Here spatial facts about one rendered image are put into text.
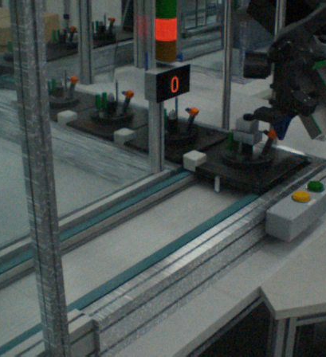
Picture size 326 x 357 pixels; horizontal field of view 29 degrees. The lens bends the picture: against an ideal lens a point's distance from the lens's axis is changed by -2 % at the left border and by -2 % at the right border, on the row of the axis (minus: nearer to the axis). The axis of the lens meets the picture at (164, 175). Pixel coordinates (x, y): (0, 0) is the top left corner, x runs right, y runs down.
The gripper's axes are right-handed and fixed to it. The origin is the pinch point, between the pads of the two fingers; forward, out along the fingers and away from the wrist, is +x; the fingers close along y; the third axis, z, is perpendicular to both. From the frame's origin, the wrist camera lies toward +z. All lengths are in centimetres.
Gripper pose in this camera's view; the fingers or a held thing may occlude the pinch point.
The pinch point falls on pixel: (281, 127)
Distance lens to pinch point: 160.0
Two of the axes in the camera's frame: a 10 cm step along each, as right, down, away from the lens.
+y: 6.5, -3.3, 6.9
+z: 7.6, 2.8, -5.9
